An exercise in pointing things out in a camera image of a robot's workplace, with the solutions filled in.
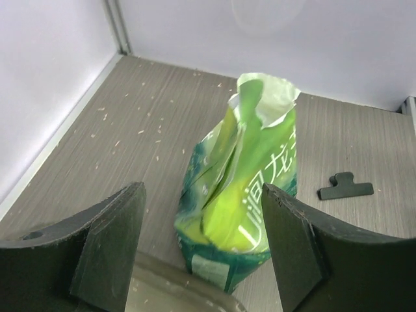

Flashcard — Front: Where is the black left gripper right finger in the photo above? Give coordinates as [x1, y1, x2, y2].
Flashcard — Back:
[261, 184, 415, 311]

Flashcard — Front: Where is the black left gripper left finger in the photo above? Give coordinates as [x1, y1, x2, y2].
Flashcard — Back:
[1, 182, 146, 311]

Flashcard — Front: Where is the black bag clip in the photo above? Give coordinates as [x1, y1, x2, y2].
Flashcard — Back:
[317, 172, 374, 201]

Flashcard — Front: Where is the green cat litter bag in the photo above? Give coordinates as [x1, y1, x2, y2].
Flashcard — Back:
[174, 73, 300, 293]

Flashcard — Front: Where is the translucent grey litter box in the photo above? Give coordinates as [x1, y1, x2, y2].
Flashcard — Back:
[125, 252, 247, 312]

